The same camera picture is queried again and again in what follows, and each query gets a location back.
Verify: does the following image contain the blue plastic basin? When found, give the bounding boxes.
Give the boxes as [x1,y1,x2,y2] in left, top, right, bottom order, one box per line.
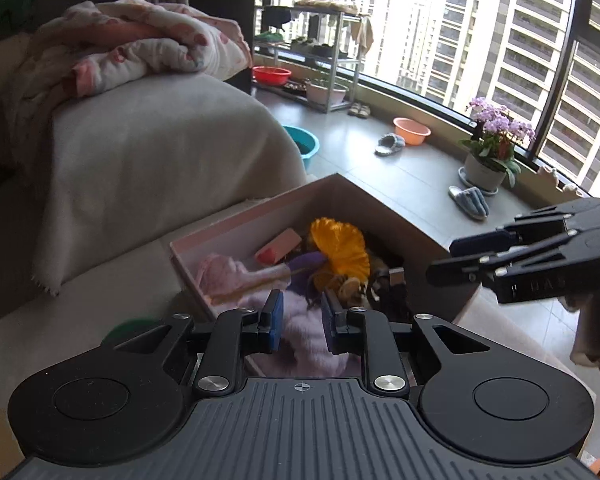
[282,125,321,171]

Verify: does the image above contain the brown furry toy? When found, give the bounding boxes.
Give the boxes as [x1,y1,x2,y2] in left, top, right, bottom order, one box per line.
[325,255,411,321]

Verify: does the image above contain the pink cardboard box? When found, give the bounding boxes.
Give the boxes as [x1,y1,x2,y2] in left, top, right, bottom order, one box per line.
[169,172,483,378]

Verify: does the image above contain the pink fluffy cloth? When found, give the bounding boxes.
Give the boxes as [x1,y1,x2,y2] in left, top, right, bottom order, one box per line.
[195,254,292,307]

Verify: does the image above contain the green round object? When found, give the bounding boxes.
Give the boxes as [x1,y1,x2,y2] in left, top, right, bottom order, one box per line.
[102,317,157,347]

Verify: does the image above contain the potted purple orchid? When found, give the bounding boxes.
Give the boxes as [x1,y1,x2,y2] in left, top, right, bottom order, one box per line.
[458,97,537,194]

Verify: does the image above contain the orange plastic basin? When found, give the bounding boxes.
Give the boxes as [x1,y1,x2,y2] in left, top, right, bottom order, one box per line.
[393,117,432,146]

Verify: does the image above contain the beige sofa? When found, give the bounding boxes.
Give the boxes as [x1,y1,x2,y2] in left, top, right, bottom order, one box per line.
[0,35,308,331]

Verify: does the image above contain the black window frame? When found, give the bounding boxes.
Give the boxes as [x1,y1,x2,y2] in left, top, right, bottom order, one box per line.
[255,0,600,197]

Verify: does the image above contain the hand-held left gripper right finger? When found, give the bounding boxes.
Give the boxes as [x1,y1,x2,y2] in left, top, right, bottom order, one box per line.
[321,290,491,401]

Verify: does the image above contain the red plastic basin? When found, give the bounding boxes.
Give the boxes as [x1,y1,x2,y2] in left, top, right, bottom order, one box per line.
[252,66,292,87]

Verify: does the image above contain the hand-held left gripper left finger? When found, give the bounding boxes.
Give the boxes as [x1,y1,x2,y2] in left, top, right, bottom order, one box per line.
[102,289,285,396]

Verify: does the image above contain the pink sponge block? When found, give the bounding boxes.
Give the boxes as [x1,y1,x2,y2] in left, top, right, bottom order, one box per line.
[255,227,303,266]

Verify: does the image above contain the row of dark shoes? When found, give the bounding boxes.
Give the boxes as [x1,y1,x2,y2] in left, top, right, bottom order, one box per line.
[257,30,351,59]

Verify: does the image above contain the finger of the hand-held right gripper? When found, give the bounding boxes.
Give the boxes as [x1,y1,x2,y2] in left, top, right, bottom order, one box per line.
[426,229,597,288]
[449,199,600,257]

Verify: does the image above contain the grey slipper near pot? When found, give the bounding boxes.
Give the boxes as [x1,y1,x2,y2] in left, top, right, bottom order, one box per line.
[448,186,490,220]

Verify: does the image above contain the pink floral blanket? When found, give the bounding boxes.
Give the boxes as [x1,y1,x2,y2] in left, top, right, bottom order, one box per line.
[5,0,253,127]

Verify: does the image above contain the beige hanging cloth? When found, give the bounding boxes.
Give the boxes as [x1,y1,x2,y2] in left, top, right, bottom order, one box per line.
[352,15,374,57]

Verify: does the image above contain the purple felt toy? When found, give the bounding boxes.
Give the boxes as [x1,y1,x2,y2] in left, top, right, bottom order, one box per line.
[285,252,328,277]

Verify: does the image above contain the yellow pompom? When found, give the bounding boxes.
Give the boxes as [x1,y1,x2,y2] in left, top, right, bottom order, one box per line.
[307,216,371,292]

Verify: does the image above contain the person's right hand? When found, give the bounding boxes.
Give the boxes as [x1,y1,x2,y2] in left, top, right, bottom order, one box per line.
[555,290,600,377]

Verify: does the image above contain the metal shoe rack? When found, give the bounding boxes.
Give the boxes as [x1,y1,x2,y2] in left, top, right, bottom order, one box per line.
[254,2,368,113]

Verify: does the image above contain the apartment buildings outside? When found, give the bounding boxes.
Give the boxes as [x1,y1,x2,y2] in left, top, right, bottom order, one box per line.
[272,0,600,191]

